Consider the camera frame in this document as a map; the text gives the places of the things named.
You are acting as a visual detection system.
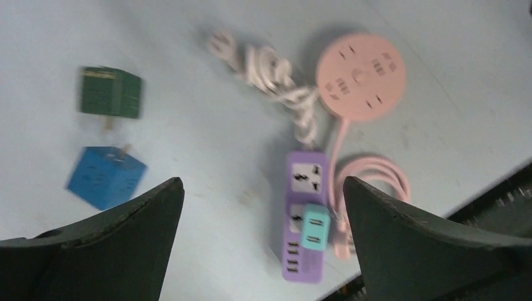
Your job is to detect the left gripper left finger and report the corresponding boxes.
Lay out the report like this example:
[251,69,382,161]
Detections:
[1,177,184,300]

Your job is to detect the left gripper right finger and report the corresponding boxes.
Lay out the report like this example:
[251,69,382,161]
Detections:
[343,177,531,300]

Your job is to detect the teal USB charger plug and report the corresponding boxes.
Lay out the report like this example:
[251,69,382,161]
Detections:
[301,203,331,251]

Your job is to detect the blue cube socket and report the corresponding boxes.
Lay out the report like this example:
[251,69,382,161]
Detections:
[66,146,147,211]

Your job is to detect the purple power strip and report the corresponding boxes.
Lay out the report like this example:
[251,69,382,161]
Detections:
[282,150,331,283]

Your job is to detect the dark green cube socket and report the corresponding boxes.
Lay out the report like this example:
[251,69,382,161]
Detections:
[78,66,144,119]

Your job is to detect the pink round power strip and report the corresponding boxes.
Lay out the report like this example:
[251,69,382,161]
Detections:
[316,33,407,122]

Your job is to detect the pink coiled power cord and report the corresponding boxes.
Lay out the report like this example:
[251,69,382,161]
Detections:
[327,119,412,260]

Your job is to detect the white coiled power cord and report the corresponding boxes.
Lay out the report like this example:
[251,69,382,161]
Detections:
[206,29,321,146]

